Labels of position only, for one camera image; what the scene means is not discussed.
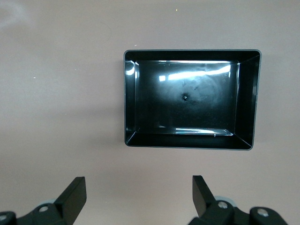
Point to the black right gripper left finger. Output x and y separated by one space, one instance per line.
70 201

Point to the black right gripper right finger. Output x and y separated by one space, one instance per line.
204 199

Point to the black plastic box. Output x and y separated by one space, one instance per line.
187 100

